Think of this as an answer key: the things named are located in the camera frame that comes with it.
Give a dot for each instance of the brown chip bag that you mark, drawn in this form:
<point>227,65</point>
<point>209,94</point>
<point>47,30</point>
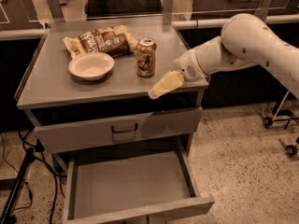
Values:
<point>114,41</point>

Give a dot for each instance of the grey open middle drawer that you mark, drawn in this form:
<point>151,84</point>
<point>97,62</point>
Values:
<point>132,185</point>

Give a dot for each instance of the grey metal drawer cabinet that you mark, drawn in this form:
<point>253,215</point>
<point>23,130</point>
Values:
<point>51,95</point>

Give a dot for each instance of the black drawer handle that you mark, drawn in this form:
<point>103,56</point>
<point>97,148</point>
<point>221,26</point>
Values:
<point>127,130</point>

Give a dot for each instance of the grey top drawer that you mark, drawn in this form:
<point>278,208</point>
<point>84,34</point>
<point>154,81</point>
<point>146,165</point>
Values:
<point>79,135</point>

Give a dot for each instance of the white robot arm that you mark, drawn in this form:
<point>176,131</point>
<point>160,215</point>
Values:
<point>245,41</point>

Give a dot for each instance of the black tripod leg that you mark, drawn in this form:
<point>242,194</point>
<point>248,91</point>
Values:
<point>16,184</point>

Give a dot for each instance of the white paper bowl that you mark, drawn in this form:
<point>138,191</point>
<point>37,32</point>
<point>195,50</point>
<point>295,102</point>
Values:
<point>91,66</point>

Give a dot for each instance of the grey metal post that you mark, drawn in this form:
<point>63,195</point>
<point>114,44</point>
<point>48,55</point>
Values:
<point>261,11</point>
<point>55,10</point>
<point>167,11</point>

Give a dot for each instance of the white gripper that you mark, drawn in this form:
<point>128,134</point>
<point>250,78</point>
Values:
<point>188,66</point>

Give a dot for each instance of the orange drink can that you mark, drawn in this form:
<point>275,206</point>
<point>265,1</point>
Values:
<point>145,57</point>

